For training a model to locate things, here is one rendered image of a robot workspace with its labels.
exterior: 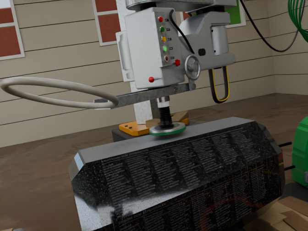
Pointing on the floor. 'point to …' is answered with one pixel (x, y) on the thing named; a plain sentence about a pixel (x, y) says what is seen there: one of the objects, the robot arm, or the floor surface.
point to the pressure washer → (300, 154)
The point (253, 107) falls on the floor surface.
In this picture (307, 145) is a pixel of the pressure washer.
